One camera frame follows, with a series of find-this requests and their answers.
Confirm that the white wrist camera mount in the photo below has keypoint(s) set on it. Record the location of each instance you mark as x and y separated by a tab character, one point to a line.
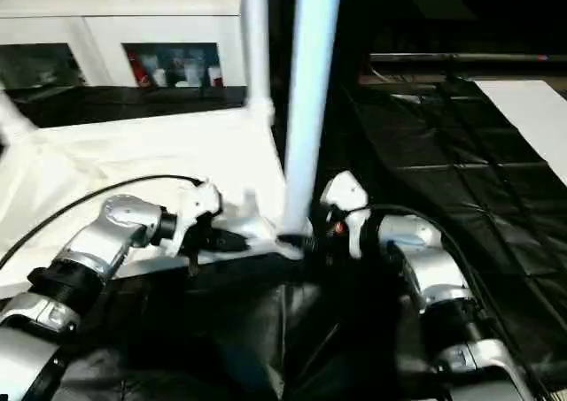
345	193
195	202

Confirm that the black long bar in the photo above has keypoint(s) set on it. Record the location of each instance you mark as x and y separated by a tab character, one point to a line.
465	57

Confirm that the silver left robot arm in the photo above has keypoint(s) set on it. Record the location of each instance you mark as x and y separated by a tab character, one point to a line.
111	228

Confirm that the white plastic table leg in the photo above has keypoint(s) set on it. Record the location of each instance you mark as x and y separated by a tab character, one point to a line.
310	87
13	117
256	42

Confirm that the white cabinet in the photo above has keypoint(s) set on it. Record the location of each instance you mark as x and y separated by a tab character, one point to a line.
133	20

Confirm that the black case with gold label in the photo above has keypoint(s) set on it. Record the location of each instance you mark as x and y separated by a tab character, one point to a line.
354	29

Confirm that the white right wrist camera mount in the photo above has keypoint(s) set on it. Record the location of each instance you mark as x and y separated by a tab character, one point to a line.
345	193

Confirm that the white flat sheet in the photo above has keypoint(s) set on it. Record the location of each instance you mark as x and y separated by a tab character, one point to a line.
527	117

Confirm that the white plastic table top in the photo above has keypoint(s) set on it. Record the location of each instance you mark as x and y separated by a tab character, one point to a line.
133	153

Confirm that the black mat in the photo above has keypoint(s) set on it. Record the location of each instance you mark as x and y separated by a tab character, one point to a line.
443	197

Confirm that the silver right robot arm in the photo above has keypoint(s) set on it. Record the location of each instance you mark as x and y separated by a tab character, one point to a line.
438	277

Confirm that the red white small bottle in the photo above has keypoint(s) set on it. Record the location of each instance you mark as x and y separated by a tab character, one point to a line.
141	72

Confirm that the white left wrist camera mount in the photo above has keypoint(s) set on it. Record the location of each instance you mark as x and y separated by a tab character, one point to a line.
195	202

